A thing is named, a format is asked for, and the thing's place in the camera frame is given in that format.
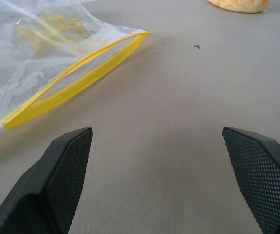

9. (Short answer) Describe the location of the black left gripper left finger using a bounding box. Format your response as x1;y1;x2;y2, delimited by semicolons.
0;127;93;234

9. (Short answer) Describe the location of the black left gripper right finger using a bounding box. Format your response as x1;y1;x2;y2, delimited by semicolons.
221;126;280;234

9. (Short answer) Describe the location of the clear yellow-zip plastic bag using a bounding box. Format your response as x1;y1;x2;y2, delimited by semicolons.
0;0;153;143

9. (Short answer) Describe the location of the round golden bread roll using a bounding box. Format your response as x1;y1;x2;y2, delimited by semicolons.
207;0;270;14

